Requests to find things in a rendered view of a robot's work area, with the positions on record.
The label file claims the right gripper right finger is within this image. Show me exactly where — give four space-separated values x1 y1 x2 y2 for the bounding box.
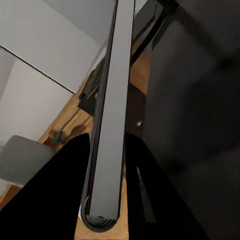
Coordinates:
124 133 210 240

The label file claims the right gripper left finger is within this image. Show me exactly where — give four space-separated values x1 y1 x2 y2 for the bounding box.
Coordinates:
0 133 91 240

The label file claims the notebook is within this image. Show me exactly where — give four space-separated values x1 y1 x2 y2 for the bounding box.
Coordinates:
78 0 136 233

